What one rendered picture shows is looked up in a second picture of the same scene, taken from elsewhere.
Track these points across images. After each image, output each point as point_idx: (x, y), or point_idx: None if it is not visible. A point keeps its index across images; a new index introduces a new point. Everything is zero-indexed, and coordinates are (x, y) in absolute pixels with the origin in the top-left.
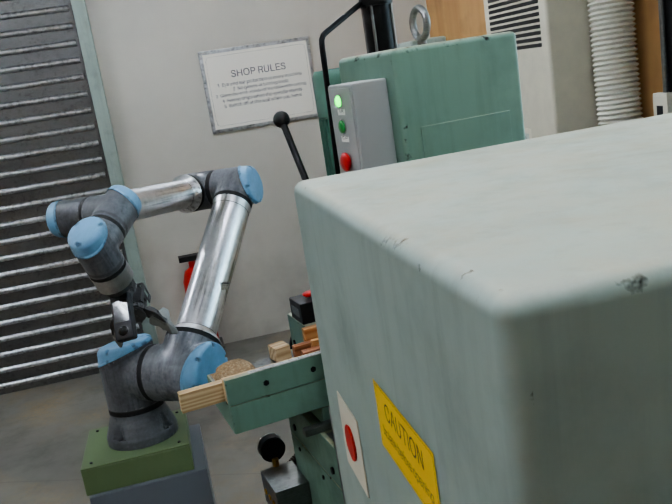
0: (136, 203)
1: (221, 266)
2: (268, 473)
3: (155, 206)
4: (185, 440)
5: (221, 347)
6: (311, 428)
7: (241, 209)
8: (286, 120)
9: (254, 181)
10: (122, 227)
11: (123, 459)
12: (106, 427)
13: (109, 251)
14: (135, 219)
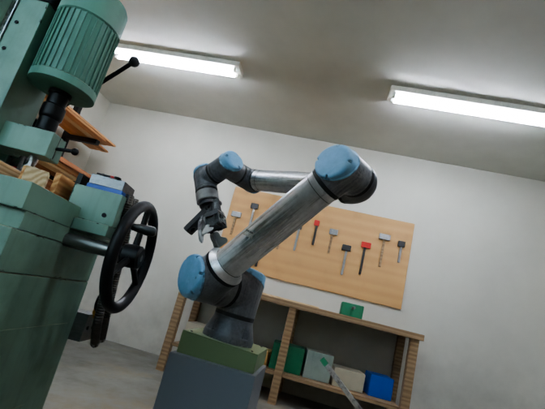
0: (221, 157)
1: (257, 218)
2: (90, 312)
3: (290, 182)
4: (190, 331)
5: (199, 263)
6: None
7: (304, 180)
8: (128, 60)
9: (330, 157)
10: (207, 168)
11: (197, 328)
12: (263, 348)
13: (195, 178)
14: (220, 167)
